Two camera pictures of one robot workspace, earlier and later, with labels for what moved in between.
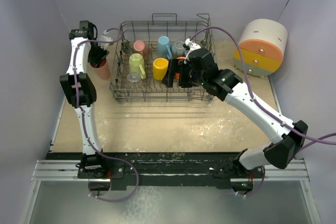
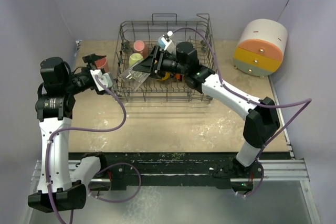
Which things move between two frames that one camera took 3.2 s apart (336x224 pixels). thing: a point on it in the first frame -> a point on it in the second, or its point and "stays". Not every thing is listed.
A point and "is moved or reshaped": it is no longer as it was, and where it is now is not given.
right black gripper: (168, 80) -> (149, 65)
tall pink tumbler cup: (102, 70) stays
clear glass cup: (133, 77) is moved or reshaped
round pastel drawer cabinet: (263, 42) stays
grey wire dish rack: (144, 46) stays
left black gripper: (96, 61) -> (91, 59)
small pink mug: (139, 47) stays
